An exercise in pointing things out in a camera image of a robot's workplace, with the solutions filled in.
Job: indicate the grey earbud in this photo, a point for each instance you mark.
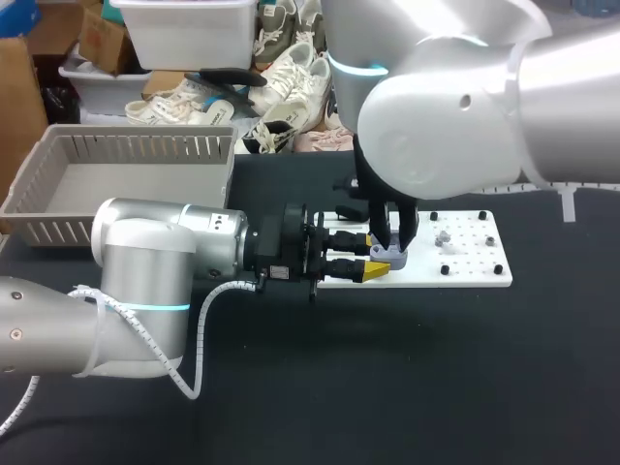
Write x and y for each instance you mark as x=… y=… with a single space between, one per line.
x=490 y=240
x=442 y=238

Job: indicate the olive sneaker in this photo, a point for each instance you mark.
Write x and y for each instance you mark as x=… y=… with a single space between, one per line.
x=278 y=24

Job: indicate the grey earbud case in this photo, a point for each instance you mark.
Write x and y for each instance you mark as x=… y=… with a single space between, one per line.
x=393 y=257

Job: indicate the black insole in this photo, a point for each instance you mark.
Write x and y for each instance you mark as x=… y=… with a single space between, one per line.
x=232 y=76

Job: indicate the grey slotted basket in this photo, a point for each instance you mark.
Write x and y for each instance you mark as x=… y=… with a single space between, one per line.
x=121 y=189

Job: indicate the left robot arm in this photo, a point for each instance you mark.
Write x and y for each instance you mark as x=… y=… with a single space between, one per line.
x=145 y=271

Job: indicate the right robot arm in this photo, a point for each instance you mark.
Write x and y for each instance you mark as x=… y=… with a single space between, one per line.
x=460 y=106

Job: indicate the pink shoe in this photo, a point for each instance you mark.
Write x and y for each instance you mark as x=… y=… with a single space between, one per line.
x=322 y=139

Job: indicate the white plate with black stands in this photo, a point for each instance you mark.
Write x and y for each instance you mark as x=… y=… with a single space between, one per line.
x=465 y=269

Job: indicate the cardboard box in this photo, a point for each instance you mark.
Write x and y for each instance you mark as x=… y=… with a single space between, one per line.
x=19 y=111
x=99 y=41

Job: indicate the white sneaker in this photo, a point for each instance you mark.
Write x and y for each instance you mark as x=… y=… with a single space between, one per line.
x=286 y=65
x=295 y=111
x=169 y=104

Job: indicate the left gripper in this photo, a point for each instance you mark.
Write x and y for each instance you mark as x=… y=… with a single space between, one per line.
x=286 y=247

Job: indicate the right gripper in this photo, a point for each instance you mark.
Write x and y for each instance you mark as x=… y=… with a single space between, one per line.
x=375 y=191

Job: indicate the white plastic bin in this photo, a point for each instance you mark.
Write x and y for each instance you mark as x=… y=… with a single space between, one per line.
x=106 y=92
x=189 y=34

